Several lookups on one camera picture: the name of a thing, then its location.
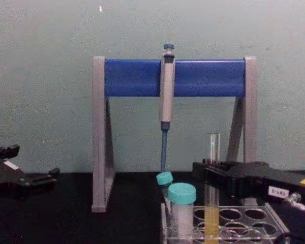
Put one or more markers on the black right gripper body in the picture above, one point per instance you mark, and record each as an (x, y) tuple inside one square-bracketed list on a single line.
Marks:
[(256, 178)]

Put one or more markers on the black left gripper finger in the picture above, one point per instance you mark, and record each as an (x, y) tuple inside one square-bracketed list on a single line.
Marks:
[(43, 178), (5, 152)]

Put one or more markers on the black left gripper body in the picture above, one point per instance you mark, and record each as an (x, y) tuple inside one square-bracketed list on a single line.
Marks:
[(5, 180)]

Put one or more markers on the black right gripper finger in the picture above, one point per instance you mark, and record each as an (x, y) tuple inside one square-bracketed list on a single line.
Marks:
[(198, 171), (219, 181)]

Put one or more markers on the glass tube with yellow liquid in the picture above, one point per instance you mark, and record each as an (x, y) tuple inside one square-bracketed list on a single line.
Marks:
[(212, 218)]

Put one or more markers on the wide tube with teal cap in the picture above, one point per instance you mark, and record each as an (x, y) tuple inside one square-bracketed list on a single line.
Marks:
[(181, 200)]

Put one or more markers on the narrow tube with teal cap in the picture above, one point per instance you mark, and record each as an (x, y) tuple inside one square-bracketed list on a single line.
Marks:
[(164, 178)]

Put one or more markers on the clear plastic tube rack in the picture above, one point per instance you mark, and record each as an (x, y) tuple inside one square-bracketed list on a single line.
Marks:
[(244, 226)]

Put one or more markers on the black table cloth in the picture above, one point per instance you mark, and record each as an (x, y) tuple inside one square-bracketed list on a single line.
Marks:
[(66, 223)]

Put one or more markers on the grey pipette with blue tip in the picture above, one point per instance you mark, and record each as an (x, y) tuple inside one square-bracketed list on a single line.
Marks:
[(166, 96)]

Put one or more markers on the grey stand with blue bar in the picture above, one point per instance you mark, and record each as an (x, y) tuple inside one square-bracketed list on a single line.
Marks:
[(132, 77)]

